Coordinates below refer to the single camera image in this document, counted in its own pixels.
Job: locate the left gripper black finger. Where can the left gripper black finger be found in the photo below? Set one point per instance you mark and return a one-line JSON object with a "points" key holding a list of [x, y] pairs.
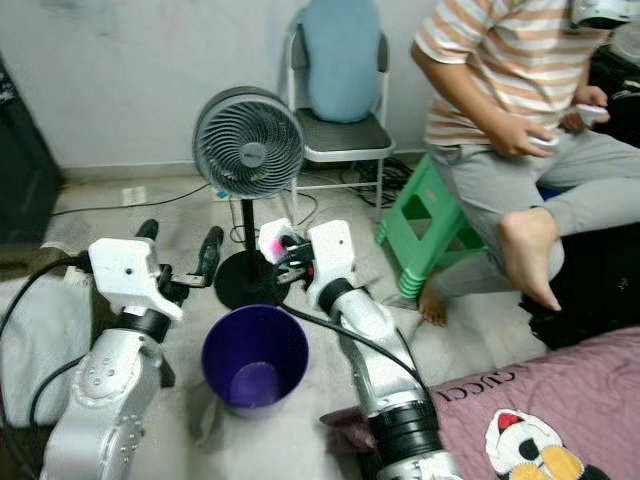
{"points": [[147, 230], [212, 254]]}

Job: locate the white hand controller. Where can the white hand controller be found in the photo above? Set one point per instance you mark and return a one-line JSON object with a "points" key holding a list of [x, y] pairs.
{"points": [[547, 143], [595, 114]]}

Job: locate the person's right forearm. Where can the person's right forearm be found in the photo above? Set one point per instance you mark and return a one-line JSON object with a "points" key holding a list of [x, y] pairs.
{"points": [[470, 118]]}

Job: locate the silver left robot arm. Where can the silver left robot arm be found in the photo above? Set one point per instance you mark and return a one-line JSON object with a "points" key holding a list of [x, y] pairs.
{"points": [[105, 390]]}

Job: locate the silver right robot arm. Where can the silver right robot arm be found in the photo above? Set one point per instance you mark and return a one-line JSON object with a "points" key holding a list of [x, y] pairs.
{"points": [[380, 360]]}

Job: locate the person's right hand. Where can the person's right hand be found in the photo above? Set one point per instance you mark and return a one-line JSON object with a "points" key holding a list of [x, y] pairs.
{"points": [[520, 137]]}

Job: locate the person's left hand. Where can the person's left hand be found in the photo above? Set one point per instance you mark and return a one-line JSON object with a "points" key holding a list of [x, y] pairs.
{"points": [[572, 120]]}

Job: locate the white socket plate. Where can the white socket plate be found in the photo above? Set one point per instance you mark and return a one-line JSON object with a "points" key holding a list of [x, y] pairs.
{"points": [[132, 196]]}

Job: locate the white power strip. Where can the white power strip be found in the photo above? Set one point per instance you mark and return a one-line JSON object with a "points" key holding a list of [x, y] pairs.
{"points": [[218, 190]]}

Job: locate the purple waste bin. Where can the purple waste bin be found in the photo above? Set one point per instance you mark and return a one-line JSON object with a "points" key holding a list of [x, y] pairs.
{"points": [[222, 350]]}

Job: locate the green plastic stool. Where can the green plastic stool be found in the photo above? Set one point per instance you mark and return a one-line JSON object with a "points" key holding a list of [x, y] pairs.
{"points": [[420, 250]]}

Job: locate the black cabinet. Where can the black cabinet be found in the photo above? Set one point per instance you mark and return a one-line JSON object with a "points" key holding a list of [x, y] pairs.
{"points": [[25, 170]]}

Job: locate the grey folding chair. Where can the grey folding chair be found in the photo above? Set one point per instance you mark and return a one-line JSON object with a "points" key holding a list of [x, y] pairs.
{"points": [[345, 135]]}

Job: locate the grey cloth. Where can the grey cloth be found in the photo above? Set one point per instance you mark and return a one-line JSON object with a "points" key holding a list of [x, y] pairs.
{"points": [[50, 340]]}

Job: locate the blue cushion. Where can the blue cushion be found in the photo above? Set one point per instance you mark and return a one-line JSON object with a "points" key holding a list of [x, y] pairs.
{"points": [[340, 60]]}

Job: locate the blue plastic bag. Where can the blue plastic bag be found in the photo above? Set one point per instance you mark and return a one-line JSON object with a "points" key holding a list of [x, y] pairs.
{"points": [[555, 192]]}

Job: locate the black bag heap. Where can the black bag heap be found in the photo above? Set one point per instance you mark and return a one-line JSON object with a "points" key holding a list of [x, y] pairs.
{"points": [[590, 300]]}

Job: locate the person in grey trousers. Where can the person in grey trousers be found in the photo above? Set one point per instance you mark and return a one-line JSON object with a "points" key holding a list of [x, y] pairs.
{"points": [[510, 60]]}

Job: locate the mauve cartoon mouse quilt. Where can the mauve cartoon mouse quilt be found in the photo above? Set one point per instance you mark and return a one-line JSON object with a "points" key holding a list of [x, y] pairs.
{"points": [[560, 410]]}

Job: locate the white grey headset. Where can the white grey headset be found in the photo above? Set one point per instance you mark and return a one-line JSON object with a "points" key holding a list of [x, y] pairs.
{"points": [[605, 12]]}

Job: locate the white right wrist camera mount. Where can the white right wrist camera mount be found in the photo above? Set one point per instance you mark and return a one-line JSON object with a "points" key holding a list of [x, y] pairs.
{"points": [[335, 255]]}

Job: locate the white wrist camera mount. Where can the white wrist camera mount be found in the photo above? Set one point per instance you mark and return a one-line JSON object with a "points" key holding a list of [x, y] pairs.
{"points": [[125, 270], [335, 255]]}

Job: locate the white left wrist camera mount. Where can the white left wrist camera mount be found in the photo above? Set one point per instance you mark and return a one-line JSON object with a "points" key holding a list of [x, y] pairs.
{"points": [[125, 270]]}

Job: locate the grey pedestal fan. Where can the grey pedestal fan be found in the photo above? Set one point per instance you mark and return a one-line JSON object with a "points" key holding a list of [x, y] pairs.
{"points": [[248, 140]]}

